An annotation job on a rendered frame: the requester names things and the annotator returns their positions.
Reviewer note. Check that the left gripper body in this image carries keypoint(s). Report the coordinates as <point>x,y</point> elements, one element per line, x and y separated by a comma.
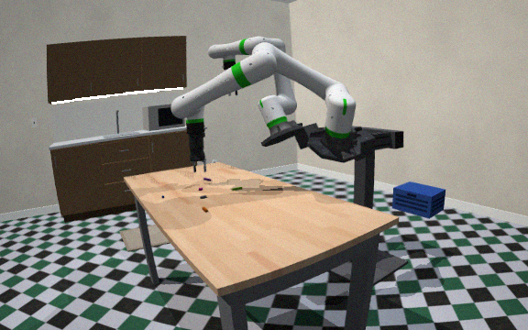
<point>196,140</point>

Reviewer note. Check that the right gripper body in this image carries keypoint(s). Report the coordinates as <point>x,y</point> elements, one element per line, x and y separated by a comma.
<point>228,64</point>

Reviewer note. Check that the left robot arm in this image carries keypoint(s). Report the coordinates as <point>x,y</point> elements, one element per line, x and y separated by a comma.
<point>264,61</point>

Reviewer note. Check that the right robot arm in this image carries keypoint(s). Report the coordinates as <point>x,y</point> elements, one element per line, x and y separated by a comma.
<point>271,106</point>

